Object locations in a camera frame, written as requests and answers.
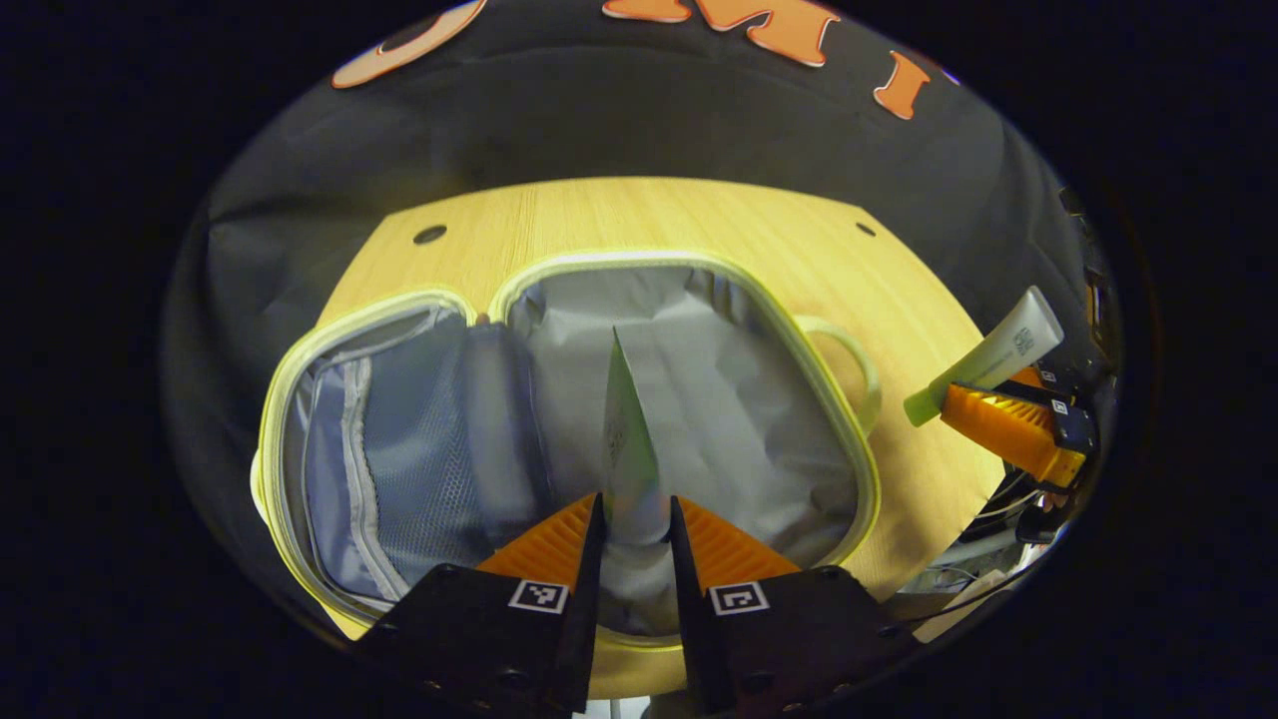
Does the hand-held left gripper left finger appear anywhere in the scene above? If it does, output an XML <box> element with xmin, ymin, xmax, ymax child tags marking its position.
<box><xmin>354</xmin><ymin>491</ymin><xmax>607</xmax><ymax>715</ymax></box>

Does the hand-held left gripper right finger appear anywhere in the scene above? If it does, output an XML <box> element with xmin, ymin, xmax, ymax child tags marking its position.
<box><xmin>667</xmin><ymin>494</ymin><xmax>925</xmax><ymax>717</ymax></box>

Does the white skin care sachet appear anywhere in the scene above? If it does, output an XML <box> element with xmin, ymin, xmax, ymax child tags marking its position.
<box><xmin>601</xmin><ymin>328</ymin><xmax>673</xmax><ymax>547</ymax></box>

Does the white tube with green cap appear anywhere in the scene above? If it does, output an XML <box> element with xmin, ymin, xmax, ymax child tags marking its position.
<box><xmin>904</xmin><ymin>287</ymin><xmax>1065</xmax><ymax>427</ymax></box>

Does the tangle of cables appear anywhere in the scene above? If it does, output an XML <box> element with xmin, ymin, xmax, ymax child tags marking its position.
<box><xmin>904</xmin><ymin>469</ymin><xmax>1074</xmax><ymax>645</ymax></box>

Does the pale yellow suitcase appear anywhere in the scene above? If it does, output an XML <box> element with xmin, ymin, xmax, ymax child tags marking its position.
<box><xmin>250</xmin><ymin>250</ymin><xmax>885</xmax><ymax>652</ymax></box>

